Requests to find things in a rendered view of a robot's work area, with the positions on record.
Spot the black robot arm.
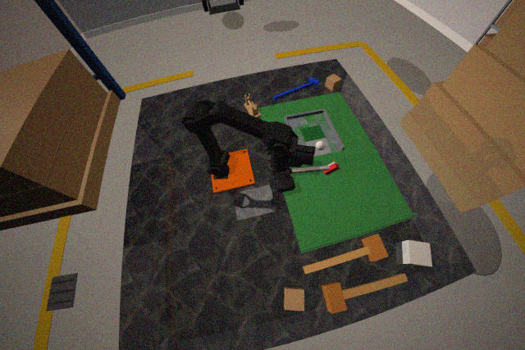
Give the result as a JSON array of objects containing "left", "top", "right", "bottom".
[{"left": 182, "top": 99, "right": 315, "bottom": 180}]

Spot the white box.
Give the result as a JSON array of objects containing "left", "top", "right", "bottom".
[{"left": 402, "top": 240, "right": 432, "bottom": 267}]

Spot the green putting mat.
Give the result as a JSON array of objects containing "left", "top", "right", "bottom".
[{"left": 258, "top": 92, "right": 412, "bottom": 249}]

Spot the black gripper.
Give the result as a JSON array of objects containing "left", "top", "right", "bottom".
[{"left": 267, "top": 151, "right": 295, "bottom": 193}]

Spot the white ball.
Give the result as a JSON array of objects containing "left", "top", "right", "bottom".
[{"left": 316, "top": 140, "right": 326, "bottom": 150}]

